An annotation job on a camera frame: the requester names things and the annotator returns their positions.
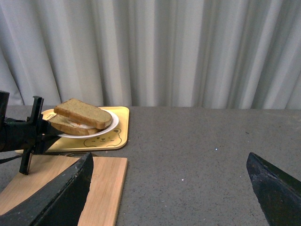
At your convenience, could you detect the bread slice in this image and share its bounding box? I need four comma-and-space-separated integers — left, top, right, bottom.
54, 98, 112, 129
48, 114, 100, 136

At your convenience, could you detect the wooden cutting board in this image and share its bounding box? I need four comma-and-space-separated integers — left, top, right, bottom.
0, 155, 127, 226

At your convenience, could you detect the white round plate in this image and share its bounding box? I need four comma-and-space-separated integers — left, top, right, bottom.
41, 109, 119, 139

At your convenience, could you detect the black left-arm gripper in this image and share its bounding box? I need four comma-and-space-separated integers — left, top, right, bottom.
0, 91, 63, 175

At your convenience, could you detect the black cable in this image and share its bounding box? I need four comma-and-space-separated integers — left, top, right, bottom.
0, 155, 23, 165

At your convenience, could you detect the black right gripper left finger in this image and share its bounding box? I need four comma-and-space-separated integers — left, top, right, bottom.
0, 153, 94, 226

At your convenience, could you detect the yellow bear tray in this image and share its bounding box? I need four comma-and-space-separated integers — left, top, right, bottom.
15, 106, 130, 154

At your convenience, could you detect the grey curtain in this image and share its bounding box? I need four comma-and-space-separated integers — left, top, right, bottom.
0, 0, 301, 109

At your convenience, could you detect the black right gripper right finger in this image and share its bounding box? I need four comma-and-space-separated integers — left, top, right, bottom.
246, 153, 301, 226

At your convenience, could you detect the white egg filling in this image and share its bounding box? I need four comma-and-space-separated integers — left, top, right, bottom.
67, 119, 94, 129

